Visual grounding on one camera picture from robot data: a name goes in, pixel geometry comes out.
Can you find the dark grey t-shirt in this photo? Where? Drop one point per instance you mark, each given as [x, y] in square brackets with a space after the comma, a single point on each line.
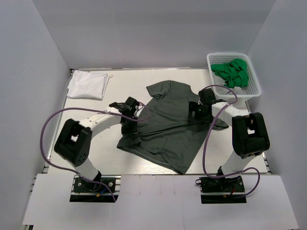
[164, 135]

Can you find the white folded t-shirt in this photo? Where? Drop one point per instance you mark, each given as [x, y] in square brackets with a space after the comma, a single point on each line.
[88, 85]

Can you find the green t-shirt in basket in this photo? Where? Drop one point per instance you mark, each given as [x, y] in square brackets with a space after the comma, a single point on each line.
[234, 73]

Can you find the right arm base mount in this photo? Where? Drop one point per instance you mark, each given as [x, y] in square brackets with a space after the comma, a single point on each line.
[221, 190]

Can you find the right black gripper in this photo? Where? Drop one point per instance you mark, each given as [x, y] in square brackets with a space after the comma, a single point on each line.
[194, 106]

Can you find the white plastic basket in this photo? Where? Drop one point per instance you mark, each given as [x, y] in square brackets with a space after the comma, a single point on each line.
[221, 91]

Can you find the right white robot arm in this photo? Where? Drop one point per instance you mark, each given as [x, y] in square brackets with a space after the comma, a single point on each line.
[249, 133]

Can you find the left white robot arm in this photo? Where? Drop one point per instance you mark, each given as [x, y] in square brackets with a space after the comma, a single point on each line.
[74, 141]

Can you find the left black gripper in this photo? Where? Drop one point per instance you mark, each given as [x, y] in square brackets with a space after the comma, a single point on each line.
[131, 131]

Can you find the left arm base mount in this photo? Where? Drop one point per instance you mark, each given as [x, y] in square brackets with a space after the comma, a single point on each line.
[86, 192]

